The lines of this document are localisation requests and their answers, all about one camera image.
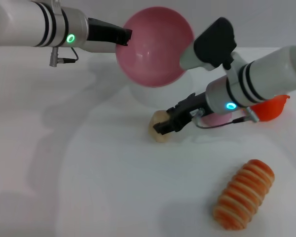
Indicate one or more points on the pink plastic bowl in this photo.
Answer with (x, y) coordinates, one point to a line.
(155, 54)

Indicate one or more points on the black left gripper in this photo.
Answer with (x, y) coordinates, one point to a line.
(103, 32)

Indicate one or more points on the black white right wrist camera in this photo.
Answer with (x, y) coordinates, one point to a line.
(212, 44)

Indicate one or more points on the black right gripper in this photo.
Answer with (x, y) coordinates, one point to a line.
(190, 108)

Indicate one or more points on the orange striped bread loaf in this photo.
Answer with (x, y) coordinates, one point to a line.
(244, 195)

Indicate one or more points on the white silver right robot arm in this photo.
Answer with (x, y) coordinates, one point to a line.
(264, 79)

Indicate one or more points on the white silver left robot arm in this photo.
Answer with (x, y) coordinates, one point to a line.
(22, 23)

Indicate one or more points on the pink bun with green mark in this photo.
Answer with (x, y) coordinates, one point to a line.
(217, 120)

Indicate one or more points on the beige potato toy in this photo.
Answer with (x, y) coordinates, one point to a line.
(158, 118)

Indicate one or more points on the red round toy fruit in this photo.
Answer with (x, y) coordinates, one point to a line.
(271, 111)

